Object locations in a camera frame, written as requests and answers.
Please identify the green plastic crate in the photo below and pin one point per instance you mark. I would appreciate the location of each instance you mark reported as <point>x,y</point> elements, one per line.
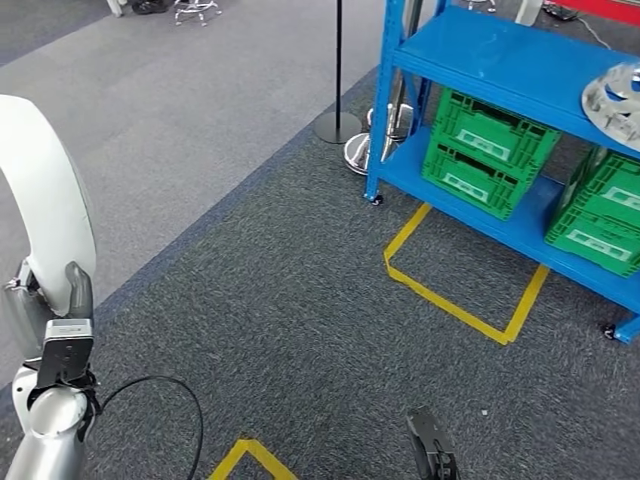
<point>480,152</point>
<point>600,225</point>

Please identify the yellow floor tape strip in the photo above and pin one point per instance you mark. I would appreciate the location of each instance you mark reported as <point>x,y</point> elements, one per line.
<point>260,454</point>

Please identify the yellow floor tape square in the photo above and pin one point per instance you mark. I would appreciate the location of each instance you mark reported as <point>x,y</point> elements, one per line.
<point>450,308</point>

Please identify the white desk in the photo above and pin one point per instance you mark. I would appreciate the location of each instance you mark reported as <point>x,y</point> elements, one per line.
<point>527,10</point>

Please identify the silver wheel hubcap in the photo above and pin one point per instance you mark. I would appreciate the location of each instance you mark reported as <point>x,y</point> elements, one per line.
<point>610,99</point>

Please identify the chrome swivel stool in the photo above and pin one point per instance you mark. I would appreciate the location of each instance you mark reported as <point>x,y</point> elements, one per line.
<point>198,8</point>
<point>480,5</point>

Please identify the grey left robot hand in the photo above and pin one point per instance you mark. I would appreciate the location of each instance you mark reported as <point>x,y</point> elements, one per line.
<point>80,291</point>

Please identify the chrome stanchion post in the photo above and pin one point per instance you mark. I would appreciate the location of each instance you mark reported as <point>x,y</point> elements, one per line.
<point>358,156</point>

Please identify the white curved car panel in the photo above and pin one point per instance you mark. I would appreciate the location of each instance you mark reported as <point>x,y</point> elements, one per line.
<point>45,199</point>

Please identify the black router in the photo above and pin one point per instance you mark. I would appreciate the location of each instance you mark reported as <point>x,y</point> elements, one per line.
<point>560,10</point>

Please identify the blue metal shelf rack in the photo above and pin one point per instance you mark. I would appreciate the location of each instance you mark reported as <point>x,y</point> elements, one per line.
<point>500,60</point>

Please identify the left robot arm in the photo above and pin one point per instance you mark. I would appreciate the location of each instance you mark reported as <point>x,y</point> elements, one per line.
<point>50,430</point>

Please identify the black stanchion pole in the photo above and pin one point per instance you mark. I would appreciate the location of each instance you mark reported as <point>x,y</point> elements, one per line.
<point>338,126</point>

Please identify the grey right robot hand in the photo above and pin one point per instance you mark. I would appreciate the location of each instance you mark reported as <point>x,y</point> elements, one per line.
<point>432,444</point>

